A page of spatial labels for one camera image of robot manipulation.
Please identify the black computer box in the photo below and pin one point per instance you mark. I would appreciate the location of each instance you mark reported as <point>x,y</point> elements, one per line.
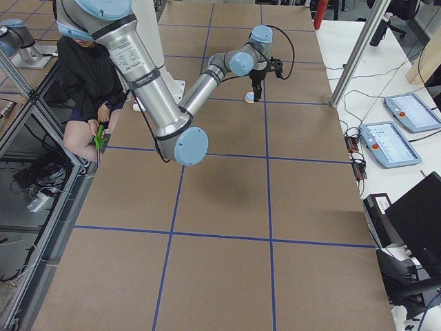
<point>375,207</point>

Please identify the blue and beige bell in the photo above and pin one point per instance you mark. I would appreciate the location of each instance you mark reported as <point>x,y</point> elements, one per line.
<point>249,97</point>

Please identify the far teach pendant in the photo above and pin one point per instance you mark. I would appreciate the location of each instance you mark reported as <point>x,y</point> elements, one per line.
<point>412,113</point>

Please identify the seated person in black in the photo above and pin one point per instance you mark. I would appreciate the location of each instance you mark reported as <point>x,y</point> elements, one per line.
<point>91,81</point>

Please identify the grey aluminium post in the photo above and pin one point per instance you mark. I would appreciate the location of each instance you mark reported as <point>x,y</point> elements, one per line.
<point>370,26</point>

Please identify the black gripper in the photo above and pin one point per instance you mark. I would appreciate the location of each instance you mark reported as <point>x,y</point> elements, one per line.
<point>256,78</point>

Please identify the red cylinder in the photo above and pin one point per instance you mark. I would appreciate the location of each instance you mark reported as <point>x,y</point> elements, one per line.
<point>320,13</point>

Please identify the white power strip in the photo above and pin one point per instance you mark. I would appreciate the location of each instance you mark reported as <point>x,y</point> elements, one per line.
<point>38,202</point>

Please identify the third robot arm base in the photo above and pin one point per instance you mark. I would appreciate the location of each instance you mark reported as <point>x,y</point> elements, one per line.
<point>18,43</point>

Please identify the green hand tool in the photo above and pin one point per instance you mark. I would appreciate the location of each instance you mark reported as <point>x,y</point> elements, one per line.
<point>99,138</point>

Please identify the near teach pendant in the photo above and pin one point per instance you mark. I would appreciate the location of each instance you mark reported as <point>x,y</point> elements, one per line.
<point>389,147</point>

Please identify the black monitor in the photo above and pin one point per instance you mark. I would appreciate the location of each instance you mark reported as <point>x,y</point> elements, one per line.
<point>416,218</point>

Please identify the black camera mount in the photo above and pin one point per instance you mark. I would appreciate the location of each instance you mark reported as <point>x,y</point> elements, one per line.
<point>276,66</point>

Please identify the teach pendant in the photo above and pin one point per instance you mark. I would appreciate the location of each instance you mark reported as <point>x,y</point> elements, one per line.
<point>389,147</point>
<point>412,113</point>

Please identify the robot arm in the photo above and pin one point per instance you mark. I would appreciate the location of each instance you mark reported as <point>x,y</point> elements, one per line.
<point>129,30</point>

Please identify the orange connector board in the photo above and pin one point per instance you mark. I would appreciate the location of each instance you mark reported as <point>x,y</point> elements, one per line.
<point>351,144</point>

